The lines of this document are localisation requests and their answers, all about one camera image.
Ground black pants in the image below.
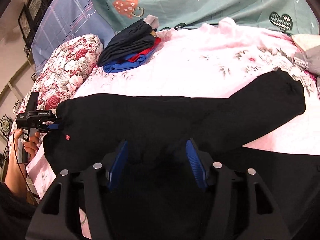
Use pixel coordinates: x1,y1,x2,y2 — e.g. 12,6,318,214
43,70,319,239

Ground person's left hand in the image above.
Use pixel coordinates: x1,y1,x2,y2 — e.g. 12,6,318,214
13,128,40,164

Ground red floral pillow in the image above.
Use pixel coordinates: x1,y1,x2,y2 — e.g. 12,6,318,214
7,33,104,156

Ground folded blue garment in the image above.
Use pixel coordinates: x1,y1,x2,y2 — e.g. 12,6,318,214
103,49,155,74

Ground pink floral bed sheet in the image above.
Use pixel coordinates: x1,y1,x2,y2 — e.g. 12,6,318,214
27,18,319,239

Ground blue plaid pillow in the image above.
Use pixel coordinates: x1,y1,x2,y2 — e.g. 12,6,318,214
31,0,114,75

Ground folded dark navy garment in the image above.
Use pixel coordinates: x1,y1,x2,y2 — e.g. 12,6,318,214
97,20,156,67

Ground folded red garment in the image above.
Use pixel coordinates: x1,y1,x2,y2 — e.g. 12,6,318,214
128,37,161,62

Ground small grey folded cloth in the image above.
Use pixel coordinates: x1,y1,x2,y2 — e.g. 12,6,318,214
143,15,159,29

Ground grey garment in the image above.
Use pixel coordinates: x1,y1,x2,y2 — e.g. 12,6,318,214
293,46,320,91

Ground cream pillow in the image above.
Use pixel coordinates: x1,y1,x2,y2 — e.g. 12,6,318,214
292,34,320,51

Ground teal heart print quilt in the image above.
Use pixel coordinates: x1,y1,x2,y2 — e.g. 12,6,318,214
92,0,319,35

